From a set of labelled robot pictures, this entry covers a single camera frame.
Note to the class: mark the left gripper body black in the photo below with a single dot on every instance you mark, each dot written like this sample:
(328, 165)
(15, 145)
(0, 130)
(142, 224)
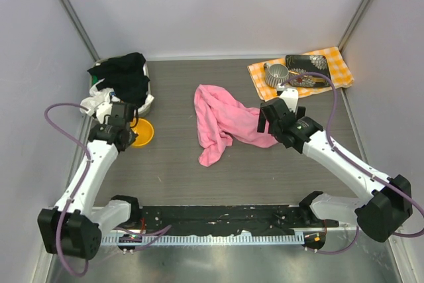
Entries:
(132, 135)

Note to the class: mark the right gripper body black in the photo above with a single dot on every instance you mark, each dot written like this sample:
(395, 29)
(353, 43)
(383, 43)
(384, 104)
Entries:
(274, 132)

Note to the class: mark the pink t shirt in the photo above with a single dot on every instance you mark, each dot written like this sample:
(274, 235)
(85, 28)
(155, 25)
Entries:
(221, 119)

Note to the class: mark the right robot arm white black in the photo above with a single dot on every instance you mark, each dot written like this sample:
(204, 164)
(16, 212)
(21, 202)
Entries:
(381, 202)

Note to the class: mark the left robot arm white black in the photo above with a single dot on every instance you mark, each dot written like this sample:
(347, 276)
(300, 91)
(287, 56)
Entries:
(71, 227)

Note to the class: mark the orange plastic bowl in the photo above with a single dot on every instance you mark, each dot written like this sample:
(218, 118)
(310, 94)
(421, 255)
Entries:
(144, 131)

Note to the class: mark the grey laundry basket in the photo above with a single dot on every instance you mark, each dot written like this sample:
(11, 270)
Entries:
(142, 111)

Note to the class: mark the white printed t shirt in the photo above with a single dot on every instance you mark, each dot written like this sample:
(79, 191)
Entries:
(104, 95)

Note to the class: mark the black t shirt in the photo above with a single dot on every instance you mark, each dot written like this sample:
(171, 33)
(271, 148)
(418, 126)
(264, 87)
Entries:
(125, 76)

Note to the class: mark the grey striped cup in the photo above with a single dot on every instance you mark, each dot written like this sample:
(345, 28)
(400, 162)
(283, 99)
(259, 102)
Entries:
(275, 74)

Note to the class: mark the gold spoon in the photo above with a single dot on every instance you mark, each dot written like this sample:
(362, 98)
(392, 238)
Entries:
(315, 79)

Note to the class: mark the black floral rectangular plate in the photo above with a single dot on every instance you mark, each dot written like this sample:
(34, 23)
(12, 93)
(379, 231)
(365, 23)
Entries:
(307, 64)

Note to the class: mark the orange checkered cloth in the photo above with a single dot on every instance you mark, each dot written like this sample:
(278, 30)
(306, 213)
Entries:
(339, 72)

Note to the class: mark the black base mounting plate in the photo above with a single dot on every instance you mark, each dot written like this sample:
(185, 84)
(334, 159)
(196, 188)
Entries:
(226, 220)

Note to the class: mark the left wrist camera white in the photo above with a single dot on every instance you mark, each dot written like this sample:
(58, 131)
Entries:
(100, 112)

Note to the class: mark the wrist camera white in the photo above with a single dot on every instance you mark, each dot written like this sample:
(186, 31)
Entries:
(289, 95)
(100, 112)

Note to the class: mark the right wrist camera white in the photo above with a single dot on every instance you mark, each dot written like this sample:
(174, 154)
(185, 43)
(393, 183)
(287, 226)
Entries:
(289, 95)

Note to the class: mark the white slotted cable duct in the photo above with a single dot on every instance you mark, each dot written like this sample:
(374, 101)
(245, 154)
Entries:
(245, 238)

